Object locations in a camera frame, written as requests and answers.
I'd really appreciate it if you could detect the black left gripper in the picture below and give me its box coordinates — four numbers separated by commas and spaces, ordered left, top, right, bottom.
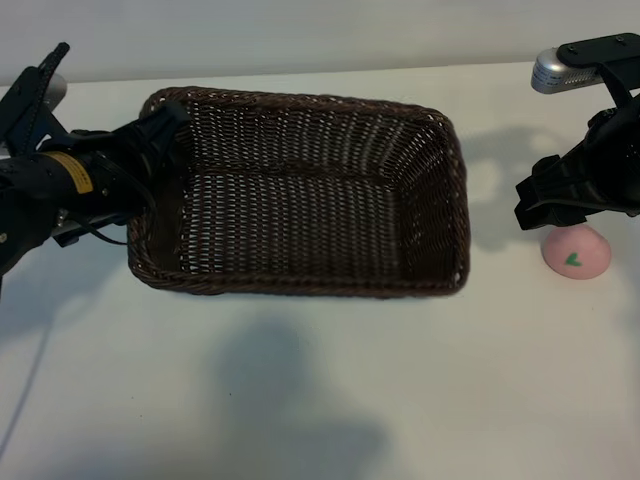
37, 102, 190, 247

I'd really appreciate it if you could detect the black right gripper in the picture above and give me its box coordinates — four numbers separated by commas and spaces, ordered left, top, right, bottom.
515, 94, 640, 231

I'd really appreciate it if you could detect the pink peach with green leaf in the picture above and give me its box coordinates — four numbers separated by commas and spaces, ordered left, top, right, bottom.
542, 224, 612, 279

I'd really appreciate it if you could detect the dark brown wicker basket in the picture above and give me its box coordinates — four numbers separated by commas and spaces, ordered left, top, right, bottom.
127, 85, 471, 300

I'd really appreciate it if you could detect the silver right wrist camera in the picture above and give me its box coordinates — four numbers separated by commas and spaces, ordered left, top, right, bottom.
529, 47, 604, 94

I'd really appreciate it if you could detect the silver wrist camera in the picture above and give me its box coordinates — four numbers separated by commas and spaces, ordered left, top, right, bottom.
529, 47, 604, 94
47, 73, 69, 104

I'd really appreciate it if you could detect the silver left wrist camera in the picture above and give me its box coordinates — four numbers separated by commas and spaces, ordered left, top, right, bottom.
47, 73, 69, 104

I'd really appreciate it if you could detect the black right camera mount bracket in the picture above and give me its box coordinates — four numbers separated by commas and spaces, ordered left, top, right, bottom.
557, 33, 640, 109

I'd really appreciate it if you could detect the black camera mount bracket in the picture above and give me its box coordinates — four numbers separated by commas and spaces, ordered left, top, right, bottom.
0, 64, 66, 156
557, 33, 640, 109

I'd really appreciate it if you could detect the black left camera mount bracket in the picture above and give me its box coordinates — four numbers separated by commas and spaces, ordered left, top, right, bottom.
0, 64, 66, 156

